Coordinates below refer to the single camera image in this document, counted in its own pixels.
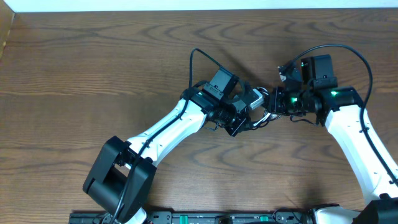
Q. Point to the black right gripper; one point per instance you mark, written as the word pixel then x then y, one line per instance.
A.
pixel 277 104

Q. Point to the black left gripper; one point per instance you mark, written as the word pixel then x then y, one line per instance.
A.
pixel 238 125

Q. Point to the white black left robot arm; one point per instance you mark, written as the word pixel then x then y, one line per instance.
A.
pixel 122 174

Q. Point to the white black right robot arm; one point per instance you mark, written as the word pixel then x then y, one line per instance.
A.
pixel 313 89

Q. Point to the brown cardboard panel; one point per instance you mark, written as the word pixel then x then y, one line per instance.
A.
pixel 6 20

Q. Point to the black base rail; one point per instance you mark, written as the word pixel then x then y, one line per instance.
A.
pixel 168 216

